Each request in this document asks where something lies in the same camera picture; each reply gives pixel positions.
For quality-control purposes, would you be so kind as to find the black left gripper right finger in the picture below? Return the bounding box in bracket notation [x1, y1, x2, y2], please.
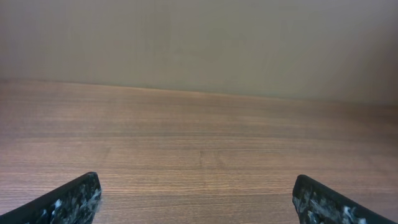
[292, 174, 397, 224]

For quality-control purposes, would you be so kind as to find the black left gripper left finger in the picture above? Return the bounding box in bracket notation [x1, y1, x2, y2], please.
[1, 172, 101, 224]

